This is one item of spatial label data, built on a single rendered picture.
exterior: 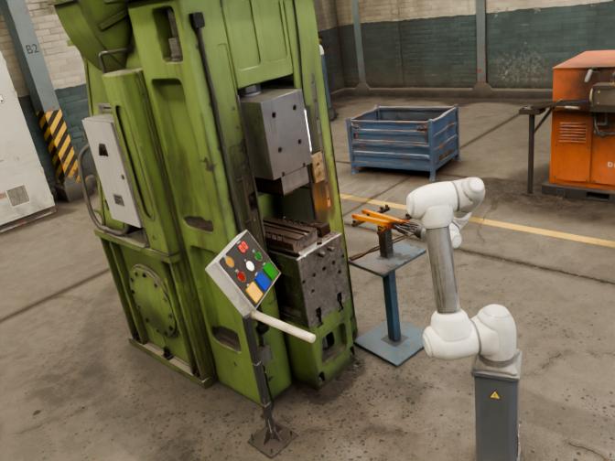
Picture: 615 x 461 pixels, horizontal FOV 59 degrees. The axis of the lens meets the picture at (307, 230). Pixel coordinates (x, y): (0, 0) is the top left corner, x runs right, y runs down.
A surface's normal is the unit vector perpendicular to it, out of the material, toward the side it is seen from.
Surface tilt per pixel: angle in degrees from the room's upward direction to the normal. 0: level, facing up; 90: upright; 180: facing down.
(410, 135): 89
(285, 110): 90
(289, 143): 90
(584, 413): 0
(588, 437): 0
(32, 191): 90
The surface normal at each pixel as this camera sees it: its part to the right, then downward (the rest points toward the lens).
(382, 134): -0.60, 0.39
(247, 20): 0.73, 0.18
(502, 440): -0.39, 0.42
